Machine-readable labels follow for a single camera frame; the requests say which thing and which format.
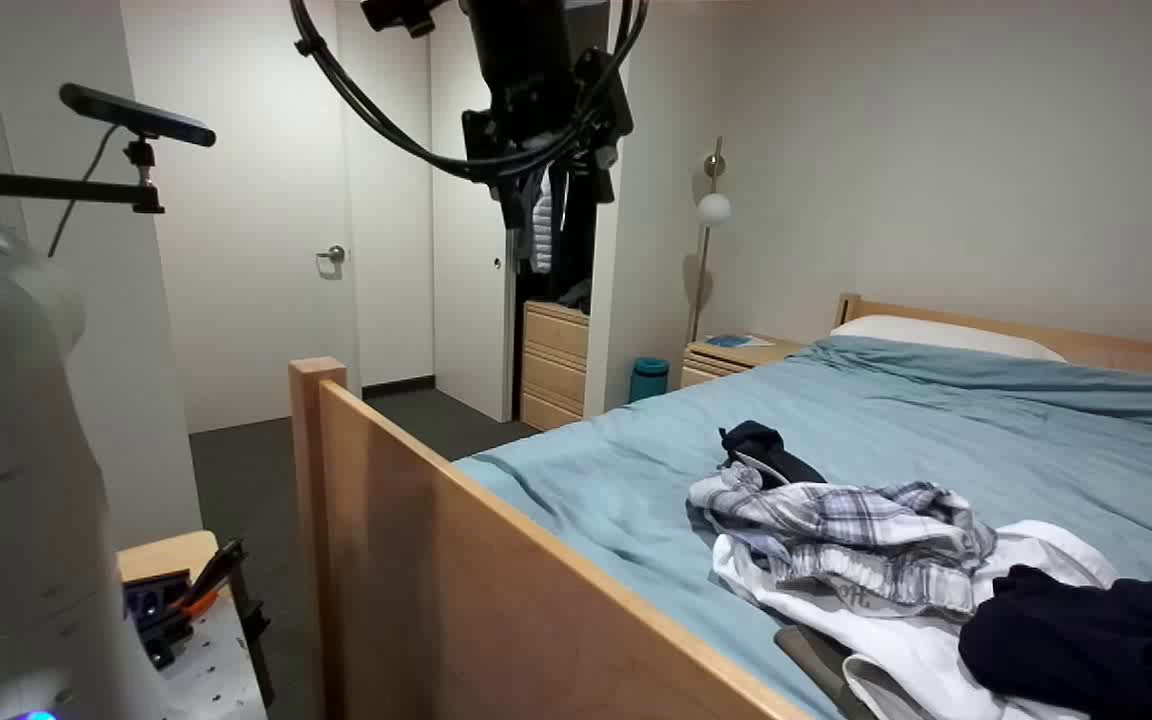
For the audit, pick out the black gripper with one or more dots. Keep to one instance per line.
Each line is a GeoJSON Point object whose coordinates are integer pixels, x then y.
{"type": "Point", "coordinates": [553, 104]}

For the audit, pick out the checkered plaid shirt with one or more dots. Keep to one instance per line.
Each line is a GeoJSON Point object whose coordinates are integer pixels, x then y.
{"type": "Point", "coordinates": [877, 548]}

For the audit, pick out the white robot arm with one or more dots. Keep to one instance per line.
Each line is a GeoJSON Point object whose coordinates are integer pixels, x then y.
{"type": "Point", "coordinates": [68, 651]}

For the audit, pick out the blue bed sheet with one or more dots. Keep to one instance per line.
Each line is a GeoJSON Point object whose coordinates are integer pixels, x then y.
{"type": "Point", "coordinates": [1014, 439]}

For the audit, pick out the hanging clothes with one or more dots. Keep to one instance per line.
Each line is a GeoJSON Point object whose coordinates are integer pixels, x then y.
{"type": "Point", "coordinates": [560, 240]}

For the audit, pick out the globe floor lamp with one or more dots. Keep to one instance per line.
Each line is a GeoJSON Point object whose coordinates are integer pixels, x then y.
{"type": "Point", "coordinates": [708, 210]}

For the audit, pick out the wooden drawer dresser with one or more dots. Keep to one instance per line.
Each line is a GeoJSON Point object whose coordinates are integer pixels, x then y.
{"type": "Point", "coordinates": [553, 364]}

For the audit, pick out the teal waste bin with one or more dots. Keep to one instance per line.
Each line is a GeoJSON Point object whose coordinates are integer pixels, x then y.
{"type": "Point", "coordinates": [650, 378]}

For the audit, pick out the wooden nightstand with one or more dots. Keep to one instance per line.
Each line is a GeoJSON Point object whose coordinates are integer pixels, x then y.
{"type": "Point", "coordinates": [731, 355]}

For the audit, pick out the white door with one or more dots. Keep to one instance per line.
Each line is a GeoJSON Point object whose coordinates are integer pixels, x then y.
{"type": "Point", "coordinates": [294, 233]}

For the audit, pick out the small black garment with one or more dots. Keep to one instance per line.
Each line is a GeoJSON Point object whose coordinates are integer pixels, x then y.
{"type": "Point", "coordinates": [763, 450]}

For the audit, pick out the white pillow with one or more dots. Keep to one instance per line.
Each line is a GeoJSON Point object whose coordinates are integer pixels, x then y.
{"type": "Point", "coordinates": [936, 334]}

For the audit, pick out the wooden box with tools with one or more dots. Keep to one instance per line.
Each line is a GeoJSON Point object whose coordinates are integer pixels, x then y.
{"type": "Point", "coordinates": [171, 586]}

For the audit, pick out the white garment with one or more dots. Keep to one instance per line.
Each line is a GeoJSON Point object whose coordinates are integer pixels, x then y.
{"type": "Point", "coordinates": [911, 667]}

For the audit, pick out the dark navy garment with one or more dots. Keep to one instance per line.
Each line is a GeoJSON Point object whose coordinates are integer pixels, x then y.
{"type": "Point", "coordinates": [1064, 646]}

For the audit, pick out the black camera on stand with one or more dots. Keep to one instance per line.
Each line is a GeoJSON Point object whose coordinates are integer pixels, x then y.
{"type": "Point", "coordinates": [142, 121]}

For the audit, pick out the wooden bed frame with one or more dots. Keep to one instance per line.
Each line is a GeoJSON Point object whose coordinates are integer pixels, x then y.
{"type": "Point", "coordinates": [438, 601]}

